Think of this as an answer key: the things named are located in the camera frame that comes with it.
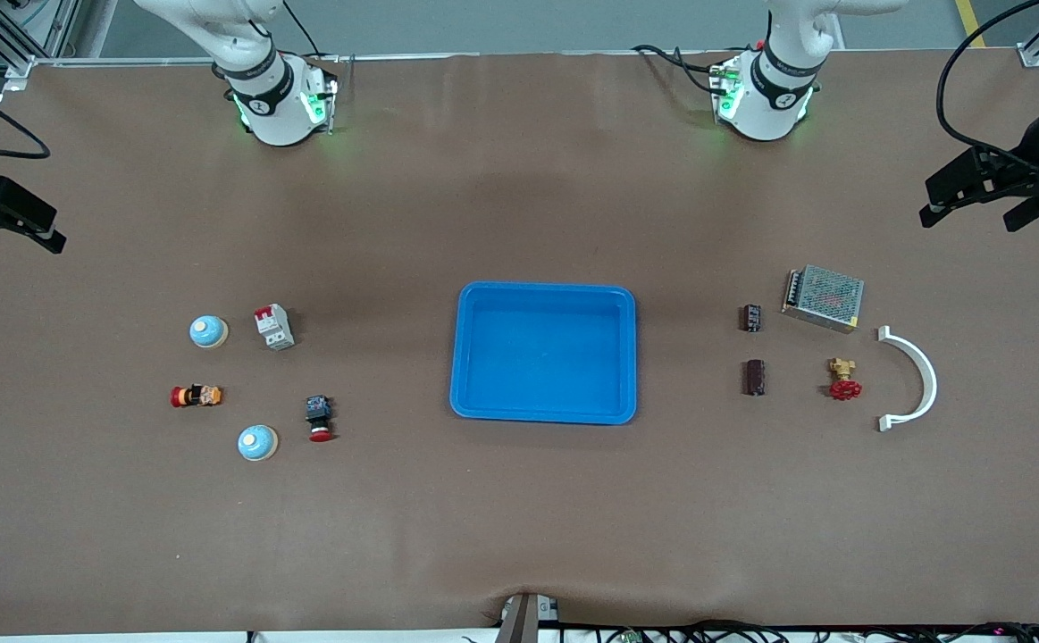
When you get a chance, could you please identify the metal mesh power supply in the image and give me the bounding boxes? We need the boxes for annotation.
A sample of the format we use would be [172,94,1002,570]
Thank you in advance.
[781,264,866,334]

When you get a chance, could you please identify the red emergency stop button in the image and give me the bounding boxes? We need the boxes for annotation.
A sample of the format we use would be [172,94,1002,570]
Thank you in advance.
[305,395,335,444]

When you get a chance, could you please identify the black right arm base cable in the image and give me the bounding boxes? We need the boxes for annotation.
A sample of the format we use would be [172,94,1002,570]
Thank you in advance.
[282,0,341,63]

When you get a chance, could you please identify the black left arm base cable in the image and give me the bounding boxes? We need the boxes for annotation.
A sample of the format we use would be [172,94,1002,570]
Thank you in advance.
[632,43,730,95]

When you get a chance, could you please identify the orange red push button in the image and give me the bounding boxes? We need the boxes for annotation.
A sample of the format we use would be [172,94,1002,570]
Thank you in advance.
[170,384,224,409]

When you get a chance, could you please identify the white curved plastic bracket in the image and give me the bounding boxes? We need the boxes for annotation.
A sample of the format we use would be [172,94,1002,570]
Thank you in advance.
[876,325,938,433]

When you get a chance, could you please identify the white red circuit breaker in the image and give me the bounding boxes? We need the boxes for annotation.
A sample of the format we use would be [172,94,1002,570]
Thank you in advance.
[254,304,296,351]

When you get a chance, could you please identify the blue plastic tray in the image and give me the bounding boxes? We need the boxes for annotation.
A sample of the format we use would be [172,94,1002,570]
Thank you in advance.
[449,282,638,426]

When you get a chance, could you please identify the brass valve red handle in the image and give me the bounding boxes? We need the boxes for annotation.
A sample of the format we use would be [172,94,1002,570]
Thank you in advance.
[825,357,863,402]

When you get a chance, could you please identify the brown table cover sheet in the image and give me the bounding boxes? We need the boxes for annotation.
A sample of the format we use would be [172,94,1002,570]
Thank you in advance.
[0,49,1039,637]

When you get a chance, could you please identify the light blue call bell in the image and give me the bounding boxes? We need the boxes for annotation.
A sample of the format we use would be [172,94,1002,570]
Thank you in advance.
[237,423,280,463]
[189,314,230,350]

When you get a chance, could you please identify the black arm base cable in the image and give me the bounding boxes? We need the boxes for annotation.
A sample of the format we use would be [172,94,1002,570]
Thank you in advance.
[632,43,730,95]
[282,0,341,63]

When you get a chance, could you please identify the grey metal table bracket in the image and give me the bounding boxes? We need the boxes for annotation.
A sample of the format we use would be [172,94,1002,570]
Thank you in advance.
[494,592,563,643]

